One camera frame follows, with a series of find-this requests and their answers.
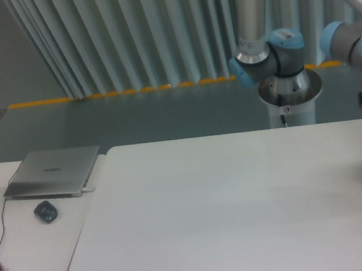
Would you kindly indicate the white laptop plug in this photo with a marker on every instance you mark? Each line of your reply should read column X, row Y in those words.
column 87, row 190

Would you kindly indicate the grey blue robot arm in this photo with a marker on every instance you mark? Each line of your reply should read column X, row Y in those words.
column 276, row 62

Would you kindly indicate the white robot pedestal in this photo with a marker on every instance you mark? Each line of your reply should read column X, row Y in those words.
column 291, row 108

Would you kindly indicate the silver closed laptop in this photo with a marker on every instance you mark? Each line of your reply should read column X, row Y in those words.
column 53, row 173

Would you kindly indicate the white folding partition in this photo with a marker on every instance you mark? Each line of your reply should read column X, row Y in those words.
column 113, row 46

